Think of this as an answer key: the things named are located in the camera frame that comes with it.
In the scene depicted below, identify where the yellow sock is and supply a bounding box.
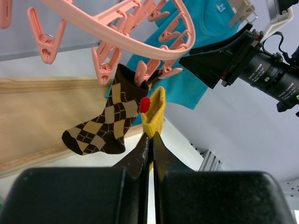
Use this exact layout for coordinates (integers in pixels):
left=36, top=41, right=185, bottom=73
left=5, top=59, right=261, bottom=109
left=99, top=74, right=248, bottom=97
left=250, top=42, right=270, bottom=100
left=139, top=86, right=167, bottom=171

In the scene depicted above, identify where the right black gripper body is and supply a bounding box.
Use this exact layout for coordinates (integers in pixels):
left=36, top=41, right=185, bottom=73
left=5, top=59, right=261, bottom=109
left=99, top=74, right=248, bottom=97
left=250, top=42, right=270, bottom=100
left=221, top=29, right=264, bottom=87

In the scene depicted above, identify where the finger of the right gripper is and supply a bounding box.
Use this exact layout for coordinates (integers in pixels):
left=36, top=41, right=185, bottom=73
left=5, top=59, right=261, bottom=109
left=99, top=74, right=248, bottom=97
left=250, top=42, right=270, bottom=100
left=179, top=23, right=252, bottom=89

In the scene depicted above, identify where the wooden clothes rack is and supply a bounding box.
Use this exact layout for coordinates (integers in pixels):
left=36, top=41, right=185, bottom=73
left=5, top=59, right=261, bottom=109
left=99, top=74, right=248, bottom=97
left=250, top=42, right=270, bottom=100
left=0, top=77, right=145, bottom=180

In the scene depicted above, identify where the teal cloth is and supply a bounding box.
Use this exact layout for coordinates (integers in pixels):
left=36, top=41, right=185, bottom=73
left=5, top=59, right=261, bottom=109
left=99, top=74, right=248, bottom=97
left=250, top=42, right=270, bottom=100
left=126, top=0, right=243, bottom=111

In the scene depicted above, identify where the brown argyle sock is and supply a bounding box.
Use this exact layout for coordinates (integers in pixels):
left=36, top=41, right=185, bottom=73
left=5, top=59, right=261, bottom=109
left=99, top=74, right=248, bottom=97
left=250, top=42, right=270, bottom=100
left=146, top=70, right=162, bottom=91
left=62, top=64, right=149, bottom=155

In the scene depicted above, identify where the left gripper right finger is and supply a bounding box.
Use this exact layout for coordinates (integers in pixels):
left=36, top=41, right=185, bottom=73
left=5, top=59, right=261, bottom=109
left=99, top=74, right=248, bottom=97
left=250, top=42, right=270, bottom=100
left=152, top=133, right=294, bottom=224

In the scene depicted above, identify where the pink round clip hanger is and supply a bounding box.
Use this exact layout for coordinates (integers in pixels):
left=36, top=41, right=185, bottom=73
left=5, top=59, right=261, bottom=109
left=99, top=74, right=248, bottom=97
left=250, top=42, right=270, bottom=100
left=0, top=0, right=196, bottom=85

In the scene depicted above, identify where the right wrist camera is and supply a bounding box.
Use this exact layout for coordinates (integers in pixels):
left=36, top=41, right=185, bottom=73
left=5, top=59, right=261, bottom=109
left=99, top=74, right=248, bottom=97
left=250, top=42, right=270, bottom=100
left=261, top=0, right=299, bottom=42

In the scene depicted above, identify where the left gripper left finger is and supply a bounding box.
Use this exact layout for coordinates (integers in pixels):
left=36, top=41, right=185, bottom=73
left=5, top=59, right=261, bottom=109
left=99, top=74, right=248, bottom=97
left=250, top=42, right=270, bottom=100
left=0, top=134, right=150, bottom=224

